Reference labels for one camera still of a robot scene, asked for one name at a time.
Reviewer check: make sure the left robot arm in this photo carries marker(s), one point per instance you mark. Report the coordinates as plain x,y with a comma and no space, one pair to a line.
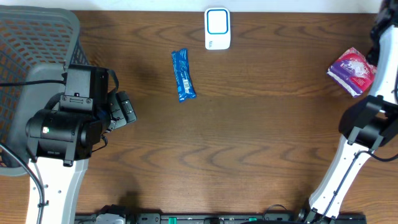
62,138

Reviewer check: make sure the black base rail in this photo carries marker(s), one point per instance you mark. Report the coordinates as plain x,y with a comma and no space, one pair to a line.
155,218

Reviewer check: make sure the white barcode scanner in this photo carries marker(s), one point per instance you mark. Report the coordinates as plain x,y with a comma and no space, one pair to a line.
217,28

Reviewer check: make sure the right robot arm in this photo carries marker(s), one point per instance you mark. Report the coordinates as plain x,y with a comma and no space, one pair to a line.
365,127

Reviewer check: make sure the grey plastic mesh basket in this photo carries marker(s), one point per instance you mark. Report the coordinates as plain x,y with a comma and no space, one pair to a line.
31,36

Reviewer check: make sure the blue Oreo cookie pack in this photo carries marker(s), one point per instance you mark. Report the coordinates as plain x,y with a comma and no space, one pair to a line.
181,69

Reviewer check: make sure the pink purple liners pack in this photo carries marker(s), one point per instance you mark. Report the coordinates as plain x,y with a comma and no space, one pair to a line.
352,72

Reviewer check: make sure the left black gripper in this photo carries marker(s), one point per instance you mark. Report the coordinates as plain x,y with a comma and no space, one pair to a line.
123,106

